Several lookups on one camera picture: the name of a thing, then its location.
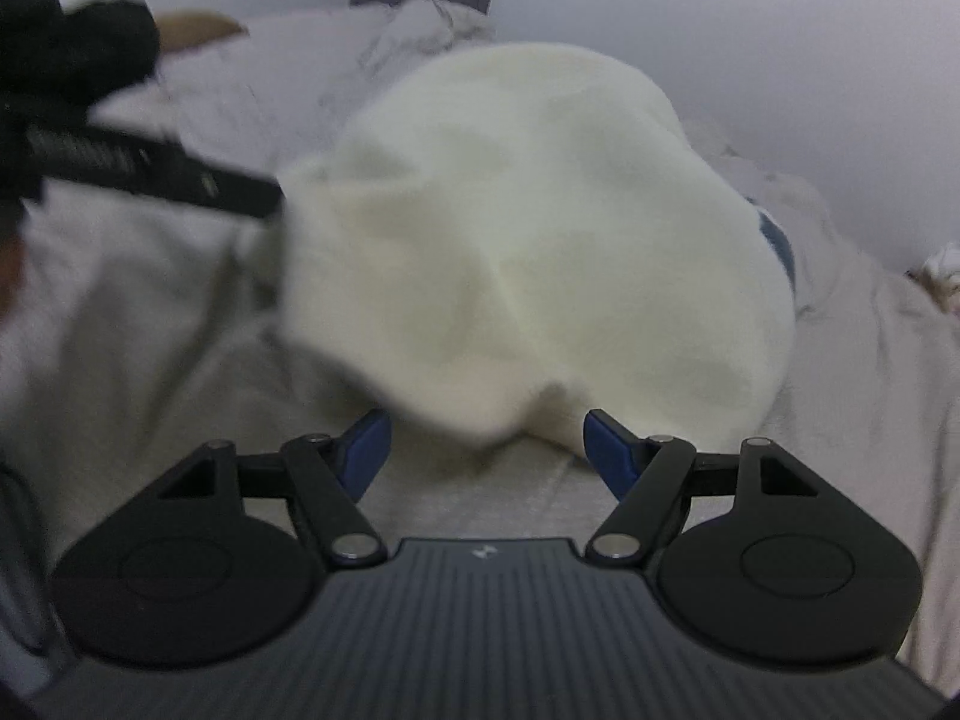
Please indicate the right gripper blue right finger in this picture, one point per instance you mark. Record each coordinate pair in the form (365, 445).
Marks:
(648, 479)

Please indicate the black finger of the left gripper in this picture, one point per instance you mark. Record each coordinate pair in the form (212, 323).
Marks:
(222, 188)

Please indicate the white clothes pile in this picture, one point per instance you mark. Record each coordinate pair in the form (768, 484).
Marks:
(939, 277)

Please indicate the brown pillow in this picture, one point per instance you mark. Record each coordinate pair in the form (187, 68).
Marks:
(183, 30)

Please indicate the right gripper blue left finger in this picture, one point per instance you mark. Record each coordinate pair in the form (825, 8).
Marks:
(328, 477)

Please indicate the cream striped fleece sweater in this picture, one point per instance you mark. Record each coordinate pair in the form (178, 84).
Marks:
(514, 235)

